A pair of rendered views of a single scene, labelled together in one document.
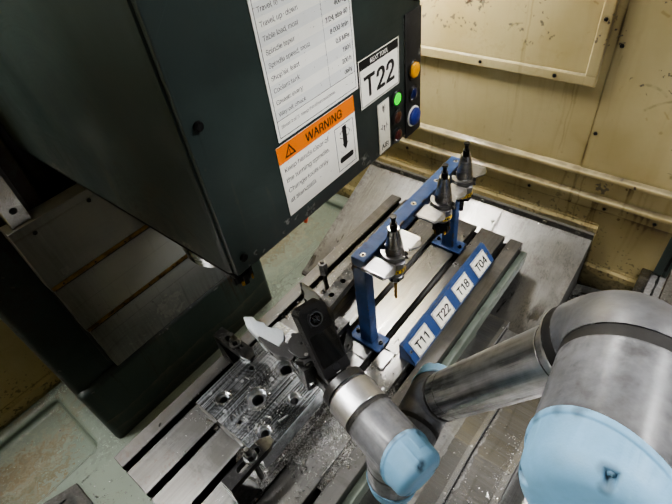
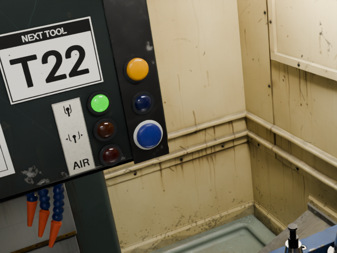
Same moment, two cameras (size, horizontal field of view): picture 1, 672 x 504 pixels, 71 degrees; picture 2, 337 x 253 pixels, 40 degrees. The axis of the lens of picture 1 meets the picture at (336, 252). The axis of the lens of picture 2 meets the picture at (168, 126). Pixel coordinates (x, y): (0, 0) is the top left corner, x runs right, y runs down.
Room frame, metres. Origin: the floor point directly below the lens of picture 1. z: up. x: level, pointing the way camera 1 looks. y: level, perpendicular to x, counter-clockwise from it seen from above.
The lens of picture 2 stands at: (0.28, -0.41, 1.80)
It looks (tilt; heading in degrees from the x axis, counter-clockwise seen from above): 23 degrees down; 26
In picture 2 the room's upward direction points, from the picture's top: 9 degrees counter-clockwise
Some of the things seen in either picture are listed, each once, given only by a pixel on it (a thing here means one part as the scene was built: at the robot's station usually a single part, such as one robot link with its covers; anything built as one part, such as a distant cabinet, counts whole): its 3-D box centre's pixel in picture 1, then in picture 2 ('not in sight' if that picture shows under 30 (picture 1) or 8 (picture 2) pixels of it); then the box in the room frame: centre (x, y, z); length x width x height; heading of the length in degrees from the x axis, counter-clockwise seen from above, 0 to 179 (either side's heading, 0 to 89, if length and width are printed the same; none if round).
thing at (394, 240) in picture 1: (394, 239); not in sight; (0.77, -0.13, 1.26); 0.04 x 0.04 x 0.07
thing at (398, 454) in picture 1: (393, 445); not in sight; (0.27, -0.04, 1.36); 0.11 x 0.08 x 0.09; 30
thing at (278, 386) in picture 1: (273, 387); not in sight; (0.62, 0.20, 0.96); 0.29 x 0.23 x 0.05; 135
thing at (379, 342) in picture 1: (365, 304); not in sight; (0.77, -0.05, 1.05); 0.10 x 0.05 x 0.30; 45
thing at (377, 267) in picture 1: (380, 268); not in sight; (0.73, -0.09, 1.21); 0.07 x 0.05 x 0.01; 45
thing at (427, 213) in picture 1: (431, 214); not in sight; (0.88, -0.25, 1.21); 0.07 x 0.05 x 0.01; 45
